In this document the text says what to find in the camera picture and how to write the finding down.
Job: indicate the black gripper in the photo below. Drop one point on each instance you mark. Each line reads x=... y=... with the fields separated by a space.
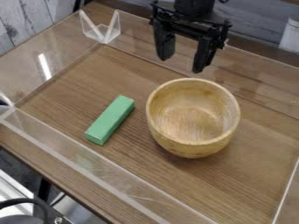
x=193 y=19

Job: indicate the white cylinder container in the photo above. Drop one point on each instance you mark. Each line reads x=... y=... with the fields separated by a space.
x=290 y=39

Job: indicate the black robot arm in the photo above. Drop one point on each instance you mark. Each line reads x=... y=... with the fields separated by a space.
x=193 y=19

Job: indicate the green rectangular block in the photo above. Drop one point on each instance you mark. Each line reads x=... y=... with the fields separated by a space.
x=102 y=129

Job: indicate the black metal bracket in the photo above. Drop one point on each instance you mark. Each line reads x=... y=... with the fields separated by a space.
x=55 y=216

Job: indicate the clear acrylic tray walls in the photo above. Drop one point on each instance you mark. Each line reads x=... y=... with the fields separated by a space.
x=59 y=80

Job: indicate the light brown wooden bowl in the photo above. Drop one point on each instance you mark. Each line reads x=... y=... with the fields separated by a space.
x=193 y=116

